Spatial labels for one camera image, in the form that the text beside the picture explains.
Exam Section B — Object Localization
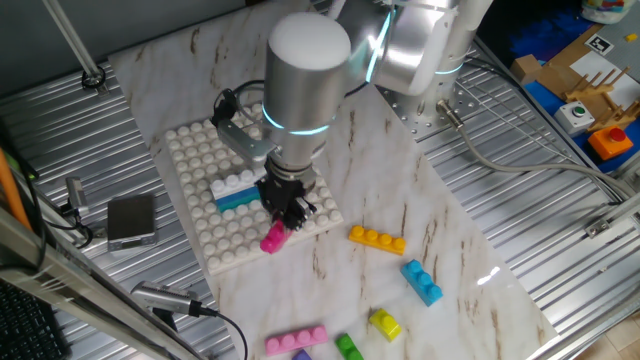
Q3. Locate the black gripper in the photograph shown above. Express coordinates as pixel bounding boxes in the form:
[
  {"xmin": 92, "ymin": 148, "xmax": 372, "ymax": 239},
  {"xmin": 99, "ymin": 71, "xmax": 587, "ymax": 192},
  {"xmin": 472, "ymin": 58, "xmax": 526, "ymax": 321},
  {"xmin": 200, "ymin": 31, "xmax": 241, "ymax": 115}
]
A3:
[{"xmin": 255, "ymin": 167, "xmax": 319, "ymax": 232}]

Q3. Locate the white green-button box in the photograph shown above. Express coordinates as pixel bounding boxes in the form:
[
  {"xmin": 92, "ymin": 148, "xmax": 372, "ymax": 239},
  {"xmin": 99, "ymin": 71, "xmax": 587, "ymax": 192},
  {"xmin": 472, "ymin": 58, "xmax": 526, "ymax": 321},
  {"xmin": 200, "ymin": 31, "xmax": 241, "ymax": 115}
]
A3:
[{"xmin": 553, "ymin": 100, "xmax": 596, "ymax": 137}]

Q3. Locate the large silver camera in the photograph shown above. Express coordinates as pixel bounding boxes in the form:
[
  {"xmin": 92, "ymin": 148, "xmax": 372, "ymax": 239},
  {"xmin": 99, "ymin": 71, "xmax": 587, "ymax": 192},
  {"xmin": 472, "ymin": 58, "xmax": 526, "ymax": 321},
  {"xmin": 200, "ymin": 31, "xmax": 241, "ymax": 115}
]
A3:
[{"xmin": 130, "ymin": 280, "xmax": 204, "ymax": 331}]

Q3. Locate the light pink four-stud block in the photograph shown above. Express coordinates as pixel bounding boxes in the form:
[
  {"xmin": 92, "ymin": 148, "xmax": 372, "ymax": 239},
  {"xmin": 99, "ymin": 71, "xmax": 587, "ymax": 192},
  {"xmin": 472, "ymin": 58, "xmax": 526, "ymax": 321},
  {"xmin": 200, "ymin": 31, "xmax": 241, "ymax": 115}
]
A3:
[{"xmin": 264, "ymin": 324, "xmax": 330, "ymax": 358}]

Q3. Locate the small silver camera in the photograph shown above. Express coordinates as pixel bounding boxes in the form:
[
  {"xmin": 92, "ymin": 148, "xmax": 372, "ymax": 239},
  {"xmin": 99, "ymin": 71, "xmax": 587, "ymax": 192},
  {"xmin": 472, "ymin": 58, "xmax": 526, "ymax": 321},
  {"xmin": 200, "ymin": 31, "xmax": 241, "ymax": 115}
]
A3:
[{"xmin": 64, "ymin": 176, "xmax": 91, "ymax": 217}]

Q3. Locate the black camera clamp mount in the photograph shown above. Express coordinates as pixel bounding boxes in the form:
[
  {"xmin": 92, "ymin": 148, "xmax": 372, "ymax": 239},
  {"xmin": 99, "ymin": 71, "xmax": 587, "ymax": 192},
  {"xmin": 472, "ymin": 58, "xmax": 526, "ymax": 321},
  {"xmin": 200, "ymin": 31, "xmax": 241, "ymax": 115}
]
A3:
[{"xmin": 58, "ymin": 199, "xmax": 96, "ymax": 250}]

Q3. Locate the silver digital scale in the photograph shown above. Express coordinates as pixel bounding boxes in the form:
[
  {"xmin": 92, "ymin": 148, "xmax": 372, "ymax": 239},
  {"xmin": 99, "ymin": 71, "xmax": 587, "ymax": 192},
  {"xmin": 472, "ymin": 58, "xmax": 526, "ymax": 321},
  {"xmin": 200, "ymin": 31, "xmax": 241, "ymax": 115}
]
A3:
[{"xmin": 106, "ymin": 193, "xmax": 159, "ymax": 253}]

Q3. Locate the white marble board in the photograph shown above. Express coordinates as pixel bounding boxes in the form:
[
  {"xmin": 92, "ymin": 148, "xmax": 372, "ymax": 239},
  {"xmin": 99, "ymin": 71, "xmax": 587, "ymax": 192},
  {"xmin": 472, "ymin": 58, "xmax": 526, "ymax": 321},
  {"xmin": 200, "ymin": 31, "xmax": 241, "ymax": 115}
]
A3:
[{"xmin": 107, "ymin": 0, "xmax": 559, "ymax": 360}]

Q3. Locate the orange emergency stop box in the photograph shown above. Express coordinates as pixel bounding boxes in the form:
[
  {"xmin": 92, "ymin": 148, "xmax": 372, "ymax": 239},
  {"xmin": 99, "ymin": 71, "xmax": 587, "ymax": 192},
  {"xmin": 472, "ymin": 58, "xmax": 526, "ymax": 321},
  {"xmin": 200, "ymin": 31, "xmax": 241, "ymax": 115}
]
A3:
[{"xmin": 587, "ymin": 125, "xmax": 635, "ymax": 162}]

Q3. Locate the black keyboard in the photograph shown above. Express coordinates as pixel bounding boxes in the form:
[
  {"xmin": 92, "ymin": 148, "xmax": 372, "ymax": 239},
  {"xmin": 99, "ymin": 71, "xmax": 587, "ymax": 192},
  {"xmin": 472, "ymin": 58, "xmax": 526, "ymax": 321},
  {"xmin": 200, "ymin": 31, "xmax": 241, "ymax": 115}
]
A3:
[{"xmin": 0, "ymin": 279, "xmax": 71, "ymax": 360}]

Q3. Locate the yellow two-stud block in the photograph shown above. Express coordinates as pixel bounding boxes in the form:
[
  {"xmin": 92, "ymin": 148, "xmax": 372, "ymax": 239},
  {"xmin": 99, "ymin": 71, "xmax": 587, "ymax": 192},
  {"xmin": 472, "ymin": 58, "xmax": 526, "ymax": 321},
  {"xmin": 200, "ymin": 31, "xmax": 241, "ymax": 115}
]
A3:
[{"xmin": 368, "ymin": 308, "xmax": 403, "ymax": 343}]

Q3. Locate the light blue three-stud block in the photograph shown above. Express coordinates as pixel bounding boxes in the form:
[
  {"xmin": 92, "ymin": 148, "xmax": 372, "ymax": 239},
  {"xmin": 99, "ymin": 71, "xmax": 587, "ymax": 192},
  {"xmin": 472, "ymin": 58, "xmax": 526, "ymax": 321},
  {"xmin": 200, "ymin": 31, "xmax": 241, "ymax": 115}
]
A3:
[{"xmin": 400, "ymin": 258, "xmax": 445, "ymax": 308}]

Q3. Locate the white four-stud block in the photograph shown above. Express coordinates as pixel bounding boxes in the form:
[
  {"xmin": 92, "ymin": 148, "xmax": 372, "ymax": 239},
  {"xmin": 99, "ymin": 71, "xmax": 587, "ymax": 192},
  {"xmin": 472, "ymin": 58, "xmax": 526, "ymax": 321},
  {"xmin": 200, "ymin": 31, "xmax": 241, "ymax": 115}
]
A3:
[{"xmin": 209, "ymin": 168, "xmax": 269, "ymax": 201}]

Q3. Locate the orange cable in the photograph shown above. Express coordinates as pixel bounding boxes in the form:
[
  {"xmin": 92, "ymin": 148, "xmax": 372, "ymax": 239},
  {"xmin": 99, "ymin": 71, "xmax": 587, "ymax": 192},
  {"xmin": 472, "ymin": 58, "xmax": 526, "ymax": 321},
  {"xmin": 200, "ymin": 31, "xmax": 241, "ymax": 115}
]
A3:
[{"xmin": 0, "ymin": 147, "xmax": 32, "ymax": 232}]

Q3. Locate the blue four-stud block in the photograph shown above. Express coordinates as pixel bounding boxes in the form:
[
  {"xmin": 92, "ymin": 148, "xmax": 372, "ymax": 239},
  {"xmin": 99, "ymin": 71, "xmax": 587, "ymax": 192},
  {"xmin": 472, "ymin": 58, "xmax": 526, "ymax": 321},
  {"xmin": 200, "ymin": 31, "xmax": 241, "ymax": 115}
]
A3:
[{"xmin": 214, "ymin": 184, "xmax": 261, "ymax": 207}]

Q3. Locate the wooden peg rack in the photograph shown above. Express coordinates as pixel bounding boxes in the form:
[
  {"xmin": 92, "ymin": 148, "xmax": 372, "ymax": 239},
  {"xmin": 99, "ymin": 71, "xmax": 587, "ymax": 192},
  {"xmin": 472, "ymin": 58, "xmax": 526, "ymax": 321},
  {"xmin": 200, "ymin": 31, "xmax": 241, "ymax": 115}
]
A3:
[{"xmin": 564, "ymin": 66, "xmax": 640, "ymax": 132}]

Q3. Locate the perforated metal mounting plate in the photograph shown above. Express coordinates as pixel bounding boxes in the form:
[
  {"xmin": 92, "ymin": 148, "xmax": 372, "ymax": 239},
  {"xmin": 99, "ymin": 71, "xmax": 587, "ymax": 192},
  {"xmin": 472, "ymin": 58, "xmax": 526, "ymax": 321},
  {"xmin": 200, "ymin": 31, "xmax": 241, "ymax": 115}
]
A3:
[{"xmin": 379, "ymin": 74, "xmax": 481, "ymax": 141}]

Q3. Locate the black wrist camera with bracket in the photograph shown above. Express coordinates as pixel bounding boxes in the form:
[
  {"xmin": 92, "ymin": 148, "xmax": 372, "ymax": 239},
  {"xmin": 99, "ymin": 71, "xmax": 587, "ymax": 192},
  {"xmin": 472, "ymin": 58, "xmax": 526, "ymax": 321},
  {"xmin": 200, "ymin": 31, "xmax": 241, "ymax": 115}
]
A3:
[{"xmin": 210, "ymin": 88, "xmax": 279, "ymax": 166}]

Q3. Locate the magenta three-stud block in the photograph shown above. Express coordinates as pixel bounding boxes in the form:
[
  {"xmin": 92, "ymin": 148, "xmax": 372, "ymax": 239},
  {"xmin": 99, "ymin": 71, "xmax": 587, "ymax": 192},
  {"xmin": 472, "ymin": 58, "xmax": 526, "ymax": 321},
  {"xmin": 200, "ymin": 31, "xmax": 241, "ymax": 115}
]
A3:
[{"xmin": 259, "ymin": 220, "xmax": 295, "ymax": 255}]

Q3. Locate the white studded baseplate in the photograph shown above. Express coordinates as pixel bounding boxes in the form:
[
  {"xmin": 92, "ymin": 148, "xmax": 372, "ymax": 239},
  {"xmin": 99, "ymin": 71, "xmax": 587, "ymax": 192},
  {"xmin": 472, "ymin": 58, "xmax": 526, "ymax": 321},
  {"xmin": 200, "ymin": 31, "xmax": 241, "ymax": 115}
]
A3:
[{"xmin": 163, "ymin": 102, "xmax": 346, "ymax": 275}]

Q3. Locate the small cardboard box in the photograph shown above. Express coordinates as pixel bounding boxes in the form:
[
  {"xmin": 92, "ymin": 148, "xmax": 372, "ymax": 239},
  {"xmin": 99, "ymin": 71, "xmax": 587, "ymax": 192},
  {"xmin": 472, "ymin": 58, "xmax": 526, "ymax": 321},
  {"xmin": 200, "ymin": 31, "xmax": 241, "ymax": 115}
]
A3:
[{"xmin": 509, "ymin": 53, "xmax": 544, "ymax": 86}]

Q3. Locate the teal four-stud block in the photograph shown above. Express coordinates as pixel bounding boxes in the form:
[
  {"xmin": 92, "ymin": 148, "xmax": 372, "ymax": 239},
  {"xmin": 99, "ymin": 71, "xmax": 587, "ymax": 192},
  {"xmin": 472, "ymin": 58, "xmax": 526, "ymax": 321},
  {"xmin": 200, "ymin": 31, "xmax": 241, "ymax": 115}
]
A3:
[{"xmin": 216, "ymin": 192, "xmax": 262, "ymax": 214}]

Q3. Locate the brown cardboard sheet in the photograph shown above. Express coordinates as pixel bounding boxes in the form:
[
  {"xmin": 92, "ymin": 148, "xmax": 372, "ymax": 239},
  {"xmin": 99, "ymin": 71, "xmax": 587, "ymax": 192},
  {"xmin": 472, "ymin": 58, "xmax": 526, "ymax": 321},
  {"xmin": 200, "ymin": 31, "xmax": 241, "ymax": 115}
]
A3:
[{"xmin": 537, "ymin": 24, "xmax": 606, "ymax": 101}]

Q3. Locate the orange-yellow four-stud block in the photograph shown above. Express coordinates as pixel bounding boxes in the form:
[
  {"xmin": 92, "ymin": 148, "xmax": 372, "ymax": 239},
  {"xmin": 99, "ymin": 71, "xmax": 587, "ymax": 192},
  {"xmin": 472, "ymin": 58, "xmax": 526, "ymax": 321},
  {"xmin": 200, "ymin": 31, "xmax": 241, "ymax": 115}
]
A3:
[{"xmin": 348, "ymin": 224, "xmax": 407, "ymax": 257}]

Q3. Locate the white paper sheet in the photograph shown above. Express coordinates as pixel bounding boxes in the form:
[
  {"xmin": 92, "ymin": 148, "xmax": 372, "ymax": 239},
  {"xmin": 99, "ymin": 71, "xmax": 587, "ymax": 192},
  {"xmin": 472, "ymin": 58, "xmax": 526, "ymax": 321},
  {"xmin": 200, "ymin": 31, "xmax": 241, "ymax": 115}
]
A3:
[{"xmin": 569, "ymin": 49, "xmax": 640, "ymax": 109}]

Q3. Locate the thick grey cable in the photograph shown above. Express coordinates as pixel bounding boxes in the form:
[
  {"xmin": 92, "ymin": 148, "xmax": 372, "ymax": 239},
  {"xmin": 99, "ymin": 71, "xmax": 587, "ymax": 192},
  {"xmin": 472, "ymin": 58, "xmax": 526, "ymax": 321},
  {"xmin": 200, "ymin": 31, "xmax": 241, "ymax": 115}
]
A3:
[{"xmin": 435, "ymin": 98, "xmax": 634, "ymax": 201}]

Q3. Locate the aluminium corner bracket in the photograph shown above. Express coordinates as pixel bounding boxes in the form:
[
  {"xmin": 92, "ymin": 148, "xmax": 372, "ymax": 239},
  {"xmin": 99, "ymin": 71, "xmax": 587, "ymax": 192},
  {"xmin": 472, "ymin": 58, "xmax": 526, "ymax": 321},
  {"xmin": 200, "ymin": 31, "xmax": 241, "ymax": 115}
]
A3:
[{"xmin": 584, "ymin": 217, "xmax": 614, "ymax": 239}]

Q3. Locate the clear container of bricks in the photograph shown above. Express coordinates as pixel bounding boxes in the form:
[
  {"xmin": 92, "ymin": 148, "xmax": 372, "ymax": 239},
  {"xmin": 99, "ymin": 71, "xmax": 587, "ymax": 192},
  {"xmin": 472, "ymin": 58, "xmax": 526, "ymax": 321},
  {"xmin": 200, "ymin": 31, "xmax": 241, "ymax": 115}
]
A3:
[{"xmin": 579, "ymin": 0, "xmax": 634, "ymax": 25}]

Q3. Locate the metal stand pole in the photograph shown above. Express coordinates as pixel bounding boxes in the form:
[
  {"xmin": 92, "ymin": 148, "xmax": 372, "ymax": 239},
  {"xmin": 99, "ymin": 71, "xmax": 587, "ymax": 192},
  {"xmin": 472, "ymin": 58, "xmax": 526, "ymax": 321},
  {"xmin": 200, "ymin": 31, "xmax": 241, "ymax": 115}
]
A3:
[{"xmin": 42, "ymin": 0, "xmax": 110, "ymax": 96}]

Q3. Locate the black-white fiducial tag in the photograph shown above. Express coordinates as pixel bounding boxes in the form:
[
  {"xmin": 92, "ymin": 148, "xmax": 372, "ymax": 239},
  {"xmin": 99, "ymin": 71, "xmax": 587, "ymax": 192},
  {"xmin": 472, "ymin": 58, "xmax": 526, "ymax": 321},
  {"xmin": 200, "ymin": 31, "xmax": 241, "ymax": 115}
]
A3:
[{"xmin": 583, "ymin": 32, "xmax": 615, "ymax": 57}]

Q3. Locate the green two-stud block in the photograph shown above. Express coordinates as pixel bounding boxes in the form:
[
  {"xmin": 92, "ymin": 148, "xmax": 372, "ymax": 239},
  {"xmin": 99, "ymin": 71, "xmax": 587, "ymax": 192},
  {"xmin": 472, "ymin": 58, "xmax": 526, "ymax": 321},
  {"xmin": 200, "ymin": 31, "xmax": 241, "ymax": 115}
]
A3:
[{"xmin": 334, "ymin": 333, "xmax": 365, "ymax": 360}]

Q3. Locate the grey board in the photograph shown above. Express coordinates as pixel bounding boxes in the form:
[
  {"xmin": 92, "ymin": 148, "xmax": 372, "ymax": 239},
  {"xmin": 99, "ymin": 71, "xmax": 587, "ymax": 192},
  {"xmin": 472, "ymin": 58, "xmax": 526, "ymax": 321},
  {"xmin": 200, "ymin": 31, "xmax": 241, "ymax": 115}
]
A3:
[{"xmin": 597, "ymin": 0, "xmax": 640, "ymax": 84}]

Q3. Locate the aluminium frame bar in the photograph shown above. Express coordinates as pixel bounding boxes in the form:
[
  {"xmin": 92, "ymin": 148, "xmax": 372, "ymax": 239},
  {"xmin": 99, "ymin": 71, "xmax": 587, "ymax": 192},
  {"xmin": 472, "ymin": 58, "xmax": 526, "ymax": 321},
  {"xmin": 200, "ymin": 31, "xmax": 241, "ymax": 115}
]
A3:
[{"xmin": 0, "ymin": 207, "xmax": 201, "ymax": 360}]

